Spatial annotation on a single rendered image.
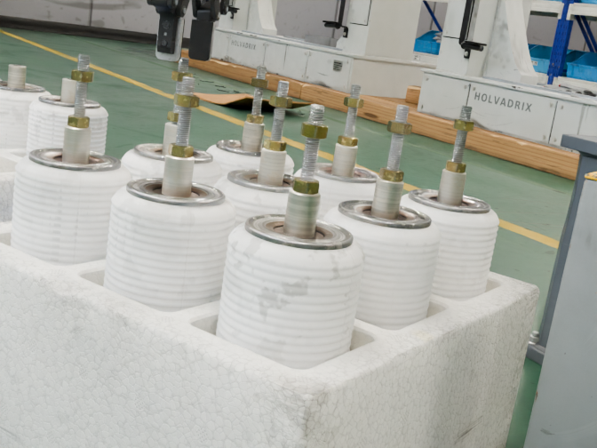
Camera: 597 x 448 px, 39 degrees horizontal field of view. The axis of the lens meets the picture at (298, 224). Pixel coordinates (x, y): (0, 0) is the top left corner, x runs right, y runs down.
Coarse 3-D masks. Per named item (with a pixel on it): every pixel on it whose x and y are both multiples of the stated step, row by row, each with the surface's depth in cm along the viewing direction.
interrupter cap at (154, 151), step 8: (144, 144) 82; (152, 144) 83; (160, 144) 83; (136, 152) 79; (144, 152) 78; (152, 152) 79; (160, 152) 81; (200, 152) 83; (160, 160) 77; (200, 160) 78; (208, 160) 79
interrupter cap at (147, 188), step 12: (132, 180) 65; (144, 180) 66; (156, 180) 67; (132, 192) 62; (144, 192) 63; (156, 192) 64; (192, 192) 66; (204, 192) 66; (216, 192) 66; (180, 204) 61; (192, 204) 61; (204, 204) 62; (216, 204) 63
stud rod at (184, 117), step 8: (184, 80) 62; (192, 80) 62; (184, 88) 62; (192, 88) 63; (184, 112) 63; (184, 120) 63; (184, 128) 63; (184, 136) 63; (176, 144) 64; (184, 144) 63
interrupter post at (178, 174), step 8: (168, 160) 63; (176, 160) 63; (184, 160) 63; (192, 160) 64; (168, 168) 63; (176, 168) 63; (184, 168) 63; (192, 168) 64; (168, 176) 64; (176, 176) 63; (184, 176) 63; (192, 176) 64; (168, 184) 64; (176, 184) 63; (184, 184) 64; (168, 192) 64; (176, 192) 64; (184, 192) 64
